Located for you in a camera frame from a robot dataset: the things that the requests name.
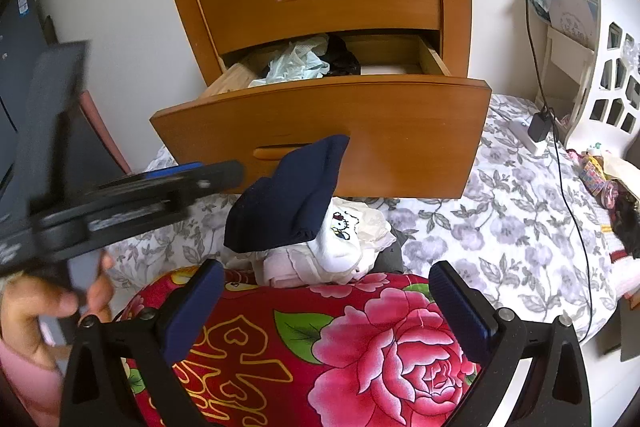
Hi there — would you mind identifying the white cartoon print underwear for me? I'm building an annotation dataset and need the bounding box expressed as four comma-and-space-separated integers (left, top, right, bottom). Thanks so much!
305, 199, 366, 285

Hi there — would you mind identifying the black charger plug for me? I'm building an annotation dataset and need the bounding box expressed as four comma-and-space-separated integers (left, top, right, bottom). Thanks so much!
528, 111, 553, 142

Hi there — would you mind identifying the person's left hand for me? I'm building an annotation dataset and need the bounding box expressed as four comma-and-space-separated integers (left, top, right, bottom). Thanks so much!
0, 252, 116, 368

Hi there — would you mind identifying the black power cable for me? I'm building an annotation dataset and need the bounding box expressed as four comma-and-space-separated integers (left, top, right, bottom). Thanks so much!
552, 109, 596, 343

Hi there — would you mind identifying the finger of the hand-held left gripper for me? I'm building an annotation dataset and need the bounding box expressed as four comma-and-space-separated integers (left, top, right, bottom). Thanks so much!
85, 159, 246, 214
117, 161, 206, 182

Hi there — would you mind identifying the cream underwear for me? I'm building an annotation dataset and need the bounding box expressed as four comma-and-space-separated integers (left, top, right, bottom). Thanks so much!
345, 204, 396, 258

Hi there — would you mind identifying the grey underwear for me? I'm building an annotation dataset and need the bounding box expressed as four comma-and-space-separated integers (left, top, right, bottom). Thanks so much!
375, 237, 406, 275

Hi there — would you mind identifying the pink underwear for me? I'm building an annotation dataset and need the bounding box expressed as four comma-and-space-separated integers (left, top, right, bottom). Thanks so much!
262, 249, 321, 285

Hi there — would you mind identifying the dark blue cabinet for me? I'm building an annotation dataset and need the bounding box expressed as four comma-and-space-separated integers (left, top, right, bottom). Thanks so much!
0, 0, 56, 218

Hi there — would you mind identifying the pale green lace underwear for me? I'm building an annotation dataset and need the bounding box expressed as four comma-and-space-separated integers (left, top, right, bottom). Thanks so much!
248, 34, 331, 88

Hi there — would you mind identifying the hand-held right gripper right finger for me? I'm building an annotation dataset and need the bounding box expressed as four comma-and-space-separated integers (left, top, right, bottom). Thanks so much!
428, 261, 593, 427

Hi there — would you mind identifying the white lattice shelf rack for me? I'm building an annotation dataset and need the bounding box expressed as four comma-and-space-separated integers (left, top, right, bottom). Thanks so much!
535, 0, 640, 158

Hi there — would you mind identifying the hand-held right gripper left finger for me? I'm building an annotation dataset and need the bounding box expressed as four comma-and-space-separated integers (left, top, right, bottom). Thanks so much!
60, 259, 227, 427

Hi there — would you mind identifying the grey floral quilt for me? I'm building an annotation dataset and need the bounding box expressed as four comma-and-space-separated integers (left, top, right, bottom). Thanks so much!
102, 94, 626, 343

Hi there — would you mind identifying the person's left forearm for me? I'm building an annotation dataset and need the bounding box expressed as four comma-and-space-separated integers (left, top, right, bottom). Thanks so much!
0, 337, 68, 427

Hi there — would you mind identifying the navy underwear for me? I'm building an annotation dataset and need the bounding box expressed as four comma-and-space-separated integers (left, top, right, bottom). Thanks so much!
224, 134, 351, 254

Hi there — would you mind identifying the black lace underwear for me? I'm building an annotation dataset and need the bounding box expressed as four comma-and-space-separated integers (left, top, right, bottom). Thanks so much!
322, 34, 362, 76

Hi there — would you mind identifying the black cloth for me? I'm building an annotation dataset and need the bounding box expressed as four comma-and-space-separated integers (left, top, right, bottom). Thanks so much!
612, 194, 640, 258

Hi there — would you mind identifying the white power strip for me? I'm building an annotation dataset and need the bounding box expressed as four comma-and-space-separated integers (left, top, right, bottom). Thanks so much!
505, 117, 543, 155

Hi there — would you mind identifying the red floral blanket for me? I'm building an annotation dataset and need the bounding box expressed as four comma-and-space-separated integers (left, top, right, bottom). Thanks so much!
117, 267, 483, 427

